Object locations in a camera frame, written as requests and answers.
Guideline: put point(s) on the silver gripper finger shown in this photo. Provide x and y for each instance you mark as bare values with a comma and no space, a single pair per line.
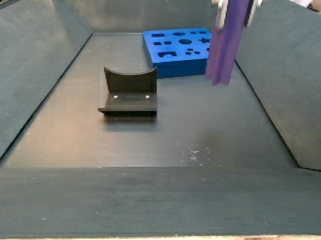
221,12
255,5

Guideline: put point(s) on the purple star-shaped peg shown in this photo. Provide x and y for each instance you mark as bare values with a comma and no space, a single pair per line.
225,41

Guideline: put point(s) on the blue foam shape board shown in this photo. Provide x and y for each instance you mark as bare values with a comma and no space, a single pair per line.
178,51

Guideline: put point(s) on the black curved holder stand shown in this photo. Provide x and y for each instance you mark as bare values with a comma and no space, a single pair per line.
132,92

